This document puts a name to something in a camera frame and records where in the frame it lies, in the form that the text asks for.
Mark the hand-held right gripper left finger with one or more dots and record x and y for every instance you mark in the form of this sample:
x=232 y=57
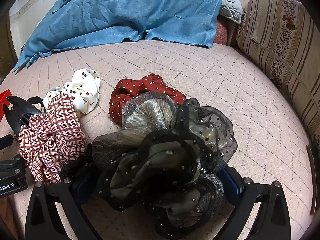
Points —
x=83 y=182

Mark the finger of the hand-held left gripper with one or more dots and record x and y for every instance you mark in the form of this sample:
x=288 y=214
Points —
x=6 y=142

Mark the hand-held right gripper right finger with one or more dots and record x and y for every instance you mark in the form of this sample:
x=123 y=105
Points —
x=233 y=185

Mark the red box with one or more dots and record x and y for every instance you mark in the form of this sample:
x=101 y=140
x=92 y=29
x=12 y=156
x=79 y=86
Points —
x=3 y=105

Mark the red plaid scrunchie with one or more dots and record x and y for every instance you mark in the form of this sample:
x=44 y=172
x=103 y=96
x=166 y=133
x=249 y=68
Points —
x=55 y=135

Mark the black studded sheer scrunchie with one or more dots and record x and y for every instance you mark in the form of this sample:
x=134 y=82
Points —
x=212 y=130

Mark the black dotted mesh scrunchie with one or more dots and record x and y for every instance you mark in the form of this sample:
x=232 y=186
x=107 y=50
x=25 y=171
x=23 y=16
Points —
x=155 y=170

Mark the white cherry print scrunchie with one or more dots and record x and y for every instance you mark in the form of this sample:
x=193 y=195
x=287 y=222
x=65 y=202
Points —
x=85 y=90

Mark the silver grey organza scrunchie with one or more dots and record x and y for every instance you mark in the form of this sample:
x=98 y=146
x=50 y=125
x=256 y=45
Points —
x=150 y=112

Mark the red polka dot scrunchie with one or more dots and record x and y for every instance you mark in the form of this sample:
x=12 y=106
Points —
x=130 y=90

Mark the black and cream scrunchie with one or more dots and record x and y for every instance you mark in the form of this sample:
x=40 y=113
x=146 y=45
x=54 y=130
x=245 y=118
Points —
x=37 y=104

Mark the wooden cabinet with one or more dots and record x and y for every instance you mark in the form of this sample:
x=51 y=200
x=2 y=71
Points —
x=6 y=55

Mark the striped floral cushion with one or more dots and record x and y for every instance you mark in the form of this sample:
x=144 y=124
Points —
x=280 y=42

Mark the blue blanket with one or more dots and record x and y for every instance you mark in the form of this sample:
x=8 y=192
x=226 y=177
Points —
x=125 y=12

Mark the grey quilted cloth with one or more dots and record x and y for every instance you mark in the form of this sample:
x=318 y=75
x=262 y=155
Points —
x=231 y=7

